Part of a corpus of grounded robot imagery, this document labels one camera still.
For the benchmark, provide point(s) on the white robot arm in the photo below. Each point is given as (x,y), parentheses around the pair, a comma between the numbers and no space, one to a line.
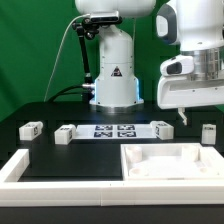
(195,77)

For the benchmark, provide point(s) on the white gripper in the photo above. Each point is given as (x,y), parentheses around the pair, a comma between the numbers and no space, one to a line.
(179,92)

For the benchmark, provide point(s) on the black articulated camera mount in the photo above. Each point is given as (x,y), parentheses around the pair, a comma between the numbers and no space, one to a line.
(85,50)

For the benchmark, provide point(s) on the white square table top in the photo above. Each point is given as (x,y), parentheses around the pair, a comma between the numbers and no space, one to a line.
(170,161)

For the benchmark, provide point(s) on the grey camera on mount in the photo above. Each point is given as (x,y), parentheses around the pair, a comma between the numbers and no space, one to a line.
(108,16)

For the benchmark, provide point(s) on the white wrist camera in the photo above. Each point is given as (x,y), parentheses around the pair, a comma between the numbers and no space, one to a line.
(178,65)

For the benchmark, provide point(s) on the white sheet with tags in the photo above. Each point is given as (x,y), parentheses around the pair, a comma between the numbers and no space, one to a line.
(115,131)

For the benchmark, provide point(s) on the white U-shaped fence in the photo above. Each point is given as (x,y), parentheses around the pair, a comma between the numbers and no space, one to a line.
(15,193)

